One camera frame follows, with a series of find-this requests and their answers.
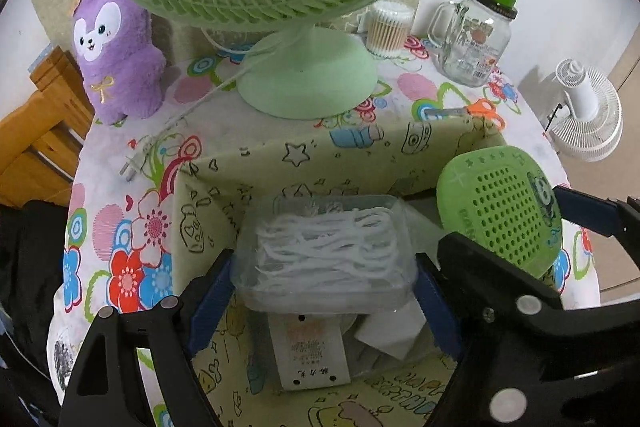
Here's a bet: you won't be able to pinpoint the green perforated box lid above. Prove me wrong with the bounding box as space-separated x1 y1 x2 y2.
436 145 563 279

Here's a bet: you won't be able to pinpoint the wooden chair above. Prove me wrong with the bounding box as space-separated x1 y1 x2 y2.
0 46 94 207

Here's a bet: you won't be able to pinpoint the cotton swab container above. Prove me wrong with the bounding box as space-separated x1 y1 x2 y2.
366 0 414 58

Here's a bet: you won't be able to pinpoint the orange handled scissors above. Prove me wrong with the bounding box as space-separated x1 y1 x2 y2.
423 98 506 131

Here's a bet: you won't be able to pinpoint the glass jar green lid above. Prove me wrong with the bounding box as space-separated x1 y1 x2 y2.
427 0 518 88

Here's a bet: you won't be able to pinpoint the purple plush bunny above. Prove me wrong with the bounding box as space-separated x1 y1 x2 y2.
73 0 166 124

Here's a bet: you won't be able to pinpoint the white printed tote bag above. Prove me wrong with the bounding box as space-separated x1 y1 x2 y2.
47 326 76 393

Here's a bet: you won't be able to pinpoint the white floor fan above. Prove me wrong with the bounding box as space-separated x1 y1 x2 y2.
548 58 623 162

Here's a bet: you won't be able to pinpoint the long white product box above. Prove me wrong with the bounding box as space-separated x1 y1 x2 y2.
268 314 352 391

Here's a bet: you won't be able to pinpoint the white square adapter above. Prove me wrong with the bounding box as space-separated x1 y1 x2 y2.
355 297 426 361

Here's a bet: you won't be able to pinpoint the yellow patterned storage box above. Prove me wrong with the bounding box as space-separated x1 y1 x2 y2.
172 117 502 426

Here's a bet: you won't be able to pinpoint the black clothing pile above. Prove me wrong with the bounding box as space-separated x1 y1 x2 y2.
1 200 67 416

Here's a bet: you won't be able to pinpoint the white fan power cord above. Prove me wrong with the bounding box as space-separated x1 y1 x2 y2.
118 41 292 183

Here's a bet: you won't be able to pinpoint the floral tablecloth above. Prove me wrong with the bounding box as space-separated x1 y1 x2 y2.
46 33 601 427

